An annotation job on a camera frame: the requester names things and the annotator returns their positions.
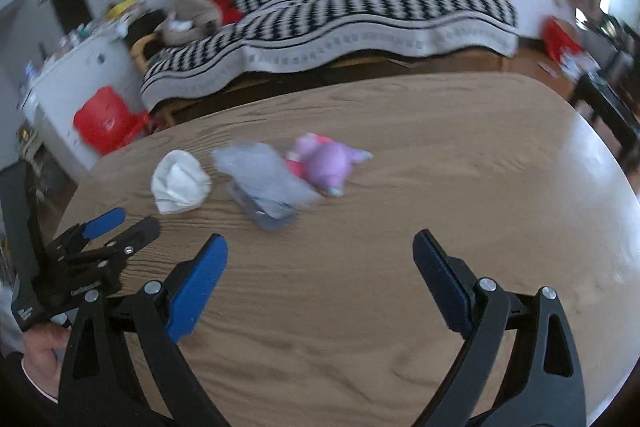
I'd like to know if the person left hand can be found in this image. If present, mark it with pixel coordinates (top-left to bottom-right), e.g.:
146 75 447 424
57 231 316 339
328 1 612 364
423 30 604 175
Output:
22 322 70 402

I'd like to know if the purple pink toy figure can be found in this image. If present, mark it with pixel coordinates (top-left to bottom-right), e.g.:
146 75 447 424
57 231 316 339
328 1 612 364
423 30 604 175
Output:
285 133 373 197

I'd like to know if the red cushion on sofa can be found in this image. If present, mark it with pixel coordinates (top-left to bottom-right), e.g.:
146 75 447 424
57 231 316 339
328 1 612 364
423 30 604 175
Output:
212 0 243 26

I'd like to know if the red bear plastic stool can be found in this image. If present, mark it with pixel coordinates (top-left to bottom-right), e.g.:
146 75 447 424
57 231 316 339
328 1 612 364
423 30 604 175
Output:
73 86 152 156

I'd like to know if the clear plastic bag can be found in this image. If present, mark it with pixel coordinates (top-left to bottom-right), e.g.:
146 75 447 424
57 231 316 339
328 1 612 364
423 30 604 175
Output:
212 142 322 232

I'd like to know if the red bag by wall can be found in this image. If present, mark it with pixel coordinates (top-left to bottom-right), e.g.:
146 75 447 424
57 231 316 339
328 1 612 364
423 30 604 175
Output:
541 16 582 63

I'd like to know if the black wooden chair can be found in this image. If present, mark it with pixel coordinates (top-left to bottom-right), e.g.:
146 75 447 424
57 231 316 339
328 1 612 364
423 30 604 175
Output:
568 14 639 173

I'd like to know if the black white striped sofa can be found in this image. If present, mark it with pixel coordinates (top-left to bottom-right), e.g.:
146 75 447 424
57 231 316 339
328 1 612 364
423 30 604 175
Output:
140 0 518 109

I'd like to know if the wooden oval table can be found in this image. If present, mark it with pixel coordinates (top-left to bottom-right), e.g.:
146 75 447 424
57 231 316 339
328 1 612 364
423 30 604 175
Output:
61 73 639 426

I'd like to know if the white cabinet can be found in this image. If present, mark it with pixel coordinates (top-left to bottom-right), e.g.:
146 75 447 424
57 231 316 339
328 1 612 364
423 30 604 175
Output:
21 35 143 183

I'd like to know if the brown plush toy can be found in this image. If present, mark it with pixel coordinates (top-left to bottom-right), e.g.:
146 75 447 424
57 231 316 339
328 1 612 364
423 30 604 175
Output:
155 0 222 46

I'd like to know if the white paper bag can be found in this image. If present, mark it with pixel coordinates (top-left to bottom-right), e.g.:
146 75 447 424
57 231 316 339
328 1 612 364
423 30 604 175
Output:
151 150 213 215

